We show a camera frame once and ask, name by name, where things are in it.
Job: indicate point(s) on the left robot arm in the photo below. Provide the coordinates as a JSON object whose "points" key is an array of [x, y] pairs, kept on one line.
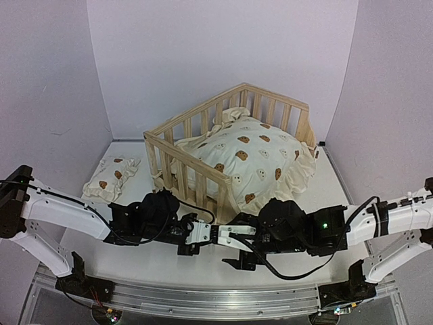
{"points": [[25, 202]]}

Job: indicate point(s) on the wooden pet bed frame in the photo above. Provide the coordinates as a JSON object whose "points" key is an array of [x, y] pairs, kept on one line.
{"points": [[190, 179]]}

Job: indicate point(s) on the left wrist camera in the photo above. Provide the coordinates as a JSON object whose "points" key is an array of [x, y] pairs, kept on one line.
{"points": [[202, 233]]}

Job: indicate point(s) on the aluminium front rail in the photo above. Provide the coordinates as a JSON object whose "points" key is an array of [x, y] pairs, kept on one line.
{"points": [[281, 301]]}

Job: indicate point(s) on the small bear print pillow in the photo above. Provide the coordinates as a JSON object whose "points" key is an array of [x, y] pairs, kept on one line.
{"points": [[112, 173]]}

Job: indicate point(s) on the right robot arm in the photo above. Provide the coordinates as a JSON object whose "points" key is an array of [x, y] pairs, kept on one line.
{"points": [[283, 227]]}

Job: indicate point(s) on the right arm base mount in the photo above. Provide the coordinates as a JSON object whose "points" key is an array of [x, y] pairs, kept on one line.
{"points": [[353, 290]]}

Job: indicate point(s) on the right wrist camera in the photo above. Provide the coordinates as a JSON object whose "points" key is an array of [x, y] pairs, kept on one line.
{"points": [[225, 231]]}

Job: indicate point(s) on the bear print cushion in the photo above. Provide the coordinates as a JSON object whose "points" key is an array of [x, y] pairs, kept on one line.
{"points": [[262, 161]]}

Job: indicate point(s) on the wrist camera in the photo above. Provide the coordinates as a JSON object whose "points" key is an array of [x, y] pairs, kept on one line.
{"points": [[225, 231], [202, 233]]}

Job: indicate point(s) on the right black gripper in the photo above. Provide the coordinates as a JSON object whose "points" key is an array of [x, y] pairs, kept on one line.
{"points": [[247, 261]]}

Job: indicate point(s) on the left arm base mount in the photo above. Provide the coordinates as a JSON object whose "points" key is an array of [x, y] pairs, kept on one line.
{"points": [[78, 283]]}

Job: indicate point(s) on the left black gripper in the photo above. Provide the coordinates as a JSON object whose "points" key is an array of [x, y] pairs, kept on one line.
{"points": [[194, 250]]}

